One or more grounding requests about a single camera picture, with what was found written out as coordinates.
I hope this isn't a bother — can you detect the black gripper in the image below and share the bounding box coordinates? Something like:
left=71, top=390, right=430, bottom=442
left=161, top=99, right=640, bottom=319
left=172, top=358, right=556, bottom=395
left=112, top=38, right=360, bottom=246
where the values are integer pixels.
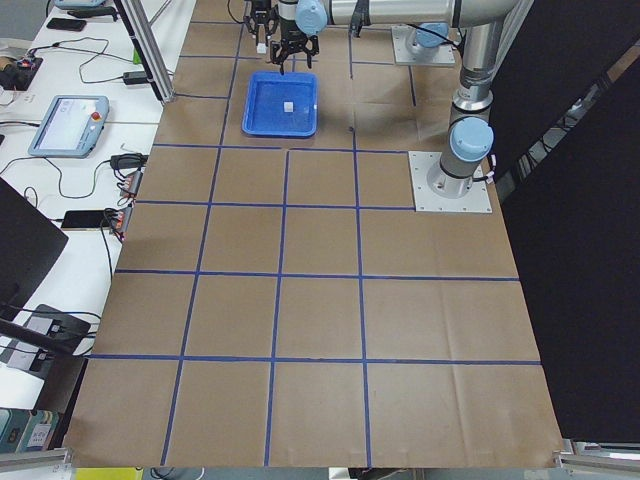
left=270, top=19, right=319, bottom=75
left=243, top=0, right=278, bottom=46

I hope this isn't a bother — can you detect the blue plastic tray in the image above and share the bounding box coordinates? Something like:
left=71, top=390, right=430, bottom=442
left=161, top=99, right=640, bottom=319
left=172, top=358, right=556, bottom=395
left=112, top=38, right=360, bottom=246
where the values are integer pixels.
left=242, top=71, right=318, bottom=138

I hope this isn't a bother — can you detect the black power adapter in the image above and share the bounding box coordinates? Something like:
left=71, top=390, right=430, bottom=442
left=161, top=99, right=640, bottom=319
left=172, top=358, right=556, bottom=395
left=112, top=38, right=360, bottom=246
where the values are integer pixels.
left=122, top=71, right=148, bottom=85

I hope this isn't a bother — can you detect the teach pendant tablet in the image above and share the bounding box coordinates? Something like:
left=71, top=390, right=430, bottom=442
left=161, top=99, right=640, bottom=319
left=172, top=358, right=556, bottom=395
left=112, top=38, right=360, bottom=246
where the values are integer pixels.
left=28, top=95, right=110, bottom=158

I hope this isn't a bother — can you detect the black smartphone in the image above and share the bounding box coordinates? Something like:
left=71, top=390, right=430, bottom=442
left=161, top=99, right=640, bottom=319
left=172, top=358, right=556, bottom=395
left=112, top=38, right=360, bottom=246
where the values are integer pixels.
left=60, top=210, right=105, bottom=231

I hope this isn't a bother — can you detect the black monitor stand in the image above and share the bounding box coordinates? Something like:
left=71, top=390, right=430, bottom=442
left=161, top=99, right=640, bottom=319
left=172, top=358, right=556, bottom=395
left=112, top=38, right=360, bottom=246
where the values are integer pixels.
left=1, top=305, right=94, bottom=355

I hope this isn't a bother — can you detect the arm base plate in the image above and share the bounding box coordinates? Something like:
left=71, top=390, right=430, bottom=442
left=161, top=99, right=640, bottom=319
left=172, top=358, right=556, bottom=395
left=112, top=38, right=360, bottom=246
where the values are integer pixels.
left=408, top=151, right=493, bottom=214
left=391, top=25, right=456, bottom=67

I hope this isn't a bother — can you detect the aluminium frame post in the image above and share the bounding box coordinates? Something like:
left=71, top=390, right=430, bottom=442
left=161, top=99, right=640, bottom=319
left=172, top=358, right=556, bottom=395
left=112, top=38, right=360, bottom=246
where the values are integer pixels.
left=114, top=0, right=175, bottom=105

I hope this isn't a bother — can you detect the usb hub with cables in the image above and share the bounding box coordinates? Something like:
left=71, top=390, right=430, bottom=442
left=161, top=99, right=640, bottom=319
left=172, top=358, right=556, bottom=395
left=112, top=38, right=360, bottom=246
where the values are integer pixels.
left=117, top=170, right=143, bottom=198

